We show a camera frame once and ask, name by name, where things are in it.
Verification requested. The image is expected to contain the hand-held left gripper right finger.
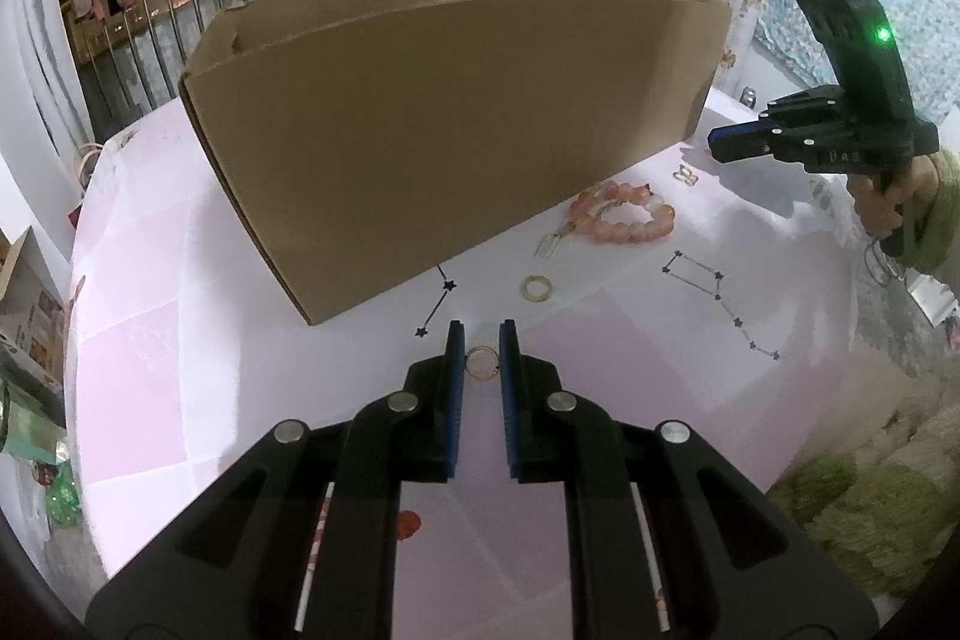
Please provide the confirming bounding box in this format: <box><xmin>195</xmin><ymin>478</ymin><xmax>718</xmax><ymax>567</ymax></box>
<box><xmin>497</xmin><ymin>317</ymin><xmax>880</xmax><ymax>640</ymax></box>

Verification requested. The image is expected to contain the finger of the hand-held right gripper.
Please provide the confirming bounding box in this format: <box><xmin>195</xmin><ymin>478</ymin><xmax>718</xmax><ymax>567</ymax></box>
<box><xmin>707</xmin><ymin>131</ymin><xmax>820</xmax><ymax>166</ymax></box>
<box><xmin>709</xmin><ymin>86</ymin><xmax>850</xmax><ymax>142</ymax></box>

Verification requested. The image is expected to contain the person's right hand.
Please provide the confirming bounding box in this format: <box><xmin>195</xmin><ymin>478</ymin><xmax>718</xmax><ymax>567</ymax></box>
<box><xmin>846</xmin><ymin>152</ymin><xmax>944</xmax><ymax>238</ymax></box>

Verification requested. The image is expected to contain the red shopping bag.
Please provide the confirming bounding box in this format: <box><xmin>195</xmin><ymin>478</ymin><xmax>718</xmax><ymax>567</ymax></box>
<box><xmin>69</xmin><ymin>142</ymin><xmax>104</xmax><ymax>230</ymax></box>

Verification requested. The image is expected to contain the green plastic bottle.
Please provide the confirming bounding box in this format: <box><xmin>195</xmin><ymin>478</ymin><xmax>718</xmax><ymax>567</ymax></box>
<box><xmin>43</xmin><ymin>460</ymin><xmax>84</xmax><ymax>530</ymax></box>

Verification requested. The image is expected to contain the green fuzzy garment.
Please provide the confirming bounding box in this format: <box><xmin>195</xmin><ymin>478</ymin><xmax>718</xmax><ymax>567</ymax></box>
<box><xmin>763</xmin><ymin>451</ymin><xmax>960</xmax><ymax>605</ymax></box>

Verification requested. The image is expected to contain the white carton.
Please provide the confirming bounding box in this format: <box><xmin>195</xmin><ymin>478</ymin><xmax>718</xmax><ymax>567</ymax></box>
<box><xmin>909</xmin><ymin>274</ymin><xmax>960</xmax><ymax>327</ymax></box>

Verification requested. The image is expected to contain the white curtain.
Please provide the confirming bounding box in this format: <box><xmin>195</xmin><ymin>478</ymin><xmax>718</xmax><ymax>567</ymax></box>
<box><xmin>0</xmin><ymin>0</ymin><xmax>100</xmax><ymax>223</ymax></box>

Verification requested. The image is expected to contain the brown cardboard box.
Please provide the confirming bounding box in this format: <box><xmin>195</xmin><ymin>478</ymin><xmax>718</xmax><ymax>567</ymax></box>
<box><xmin>178</xmin><ymin>0</ymin><xmax>733</xmax><ymax>327</ymax></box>

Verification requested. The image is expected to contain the cartoon printed roll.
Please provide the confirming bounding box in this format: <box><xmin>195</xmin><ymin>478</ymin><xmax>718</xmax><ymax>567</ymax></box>
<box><xmin>703</xmin><ymin>0</ymin><xmax>767</xmax><ymax>95</ymax></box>

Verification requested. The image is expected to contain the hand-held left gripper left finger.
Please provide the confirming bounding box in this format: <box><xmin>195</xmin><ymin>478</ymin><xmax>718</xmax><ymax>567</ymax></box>
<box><xmin>85</xmin><ymin>320</ymin><xmax>467</xmax><ymax>640</ymax></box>

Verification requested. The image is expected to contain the green bin with steel lid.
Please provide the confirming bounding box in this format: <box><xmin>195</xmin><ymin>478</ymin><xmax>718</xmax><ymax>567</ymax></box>
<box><xmin>0</xmin><ymin>383</ymin><xmax>70</xmax><ymax>462</ymax></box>

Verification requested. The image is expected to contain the coiled cable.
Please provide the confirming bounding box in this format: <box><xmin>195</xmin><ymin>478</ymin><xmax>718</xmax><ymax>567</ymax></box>
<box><xmin>861</xmin><ymin>239</ymin><xmax>910</xmax><ymax>283</ymax></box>

